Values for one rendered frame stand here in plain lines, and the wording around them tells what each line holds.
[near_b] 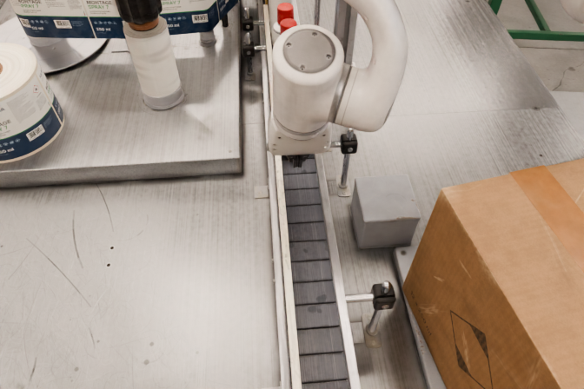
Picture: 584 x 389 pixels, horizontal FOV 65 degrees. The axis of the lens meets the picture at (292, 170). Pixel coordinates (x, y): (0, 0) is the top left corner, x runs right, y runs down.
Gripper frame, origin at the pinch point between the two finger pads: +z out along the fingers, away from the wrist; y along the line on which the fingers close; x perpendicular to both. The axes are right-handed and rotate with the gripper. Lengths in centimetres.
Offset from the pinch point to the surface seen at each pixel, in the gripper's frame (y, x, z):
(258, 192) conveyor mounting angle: 7.5, 2.5, 12.0
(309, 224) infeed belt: -1.5, 11.8, 3.7
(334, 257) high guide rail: -3.6, 19.8, -8.0
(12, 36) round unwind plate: 69, -48, 24
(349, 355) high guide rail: -3.6, 33.2, -12.9
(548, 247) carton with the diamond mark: -25.0, 23.4, -26.2
